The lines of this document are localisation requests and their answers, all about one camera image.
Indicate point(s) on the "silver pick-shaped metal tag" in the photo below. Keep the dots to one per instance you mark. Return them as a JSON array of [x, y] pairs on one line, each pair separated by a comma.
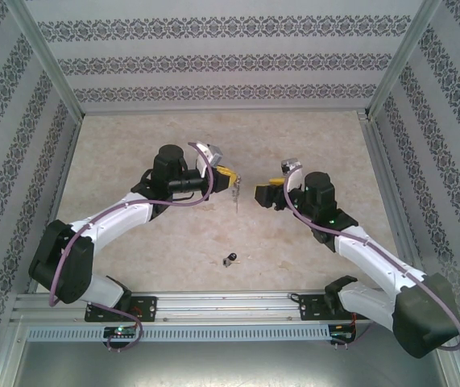
[[237, 201]]

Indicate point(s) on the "black-headed key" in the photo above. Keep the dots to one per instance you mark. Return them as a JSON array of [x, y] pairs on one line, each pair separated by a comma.
[[232, 256]]

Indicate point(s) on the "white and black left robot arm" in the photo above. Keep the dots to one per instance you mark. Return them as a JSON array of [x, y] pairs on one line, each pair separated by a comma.
[[72, 274]]

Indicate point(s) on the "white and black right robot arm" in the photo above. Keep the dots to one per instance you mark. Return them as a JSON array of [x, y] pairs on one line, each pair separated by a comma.
[[423, 318]]

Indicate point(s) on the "right green circuit board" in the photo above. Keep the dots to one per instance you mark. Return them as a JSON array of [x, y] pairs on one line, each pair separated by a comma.
[[340, 332]]

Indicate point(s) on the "green circuit board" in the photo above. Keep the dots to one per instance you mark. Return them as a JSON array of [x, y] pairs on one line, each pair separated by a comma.
[[121, 331], [340, 332]]

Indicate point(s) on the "grey metal bottom panel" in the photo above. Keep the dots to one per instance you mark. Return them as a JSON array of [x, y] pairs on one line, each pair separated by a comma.
[[229, 367]]

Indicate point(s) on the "left green circuit board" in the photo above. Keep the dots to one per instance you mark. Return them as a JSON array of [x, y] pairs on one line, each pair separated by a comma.
[[121, 331]]

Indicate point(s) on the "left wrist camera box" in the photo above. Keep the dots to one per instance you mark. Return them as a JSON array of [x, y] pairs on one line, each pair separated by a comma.
[[215, 155]]

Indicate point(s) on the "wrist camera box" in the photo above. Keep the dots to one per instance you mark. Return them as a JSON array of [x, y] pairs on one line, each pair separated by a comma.
[[290, 164], [215, 155]]

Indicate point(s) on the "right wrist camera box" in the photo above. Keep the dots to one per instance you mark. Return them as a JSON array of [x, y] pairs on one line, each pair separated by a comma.
[[290, 164]]

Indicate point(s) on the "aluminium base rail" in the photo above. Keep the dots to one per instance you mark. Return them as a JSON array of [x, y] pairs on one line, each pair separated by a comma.
[[229, 306]]

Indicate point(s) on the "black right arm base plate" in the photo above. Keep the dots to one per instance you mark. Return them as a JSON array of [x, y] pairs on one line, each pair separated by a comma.
[[312, 308]]

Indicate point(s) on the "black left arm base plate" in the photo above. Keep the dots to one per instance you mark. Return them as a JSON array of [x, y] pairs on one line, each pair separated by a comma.
[[147, 306]]

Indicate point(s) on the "aluminium corner frame post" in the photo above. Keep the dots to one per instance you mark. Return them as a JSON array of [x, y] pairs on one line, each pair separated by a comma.
[[403, 52], [45, 52]]

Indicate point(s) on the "aluminium front frame beam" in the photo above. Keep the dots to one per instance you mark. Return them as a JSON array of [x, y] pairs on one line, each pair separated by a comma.
[[453, 373], [0, 354]]

